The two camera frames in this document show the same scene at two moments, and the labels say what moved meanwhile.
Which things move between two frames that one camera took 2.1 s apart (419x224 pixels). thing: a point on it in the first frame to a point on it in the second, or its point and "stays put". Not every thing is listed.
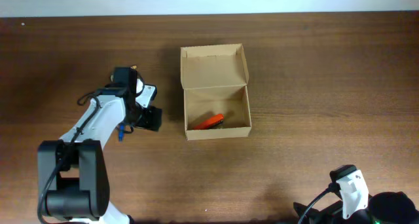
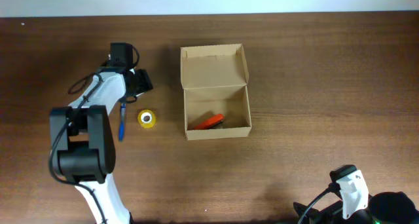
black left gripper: x=152 y=118 to x=141 y=82
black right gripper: x=302 y=211 stays put
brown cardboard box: x=215 y=78 stays put
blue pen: x=122 y=128 stays put
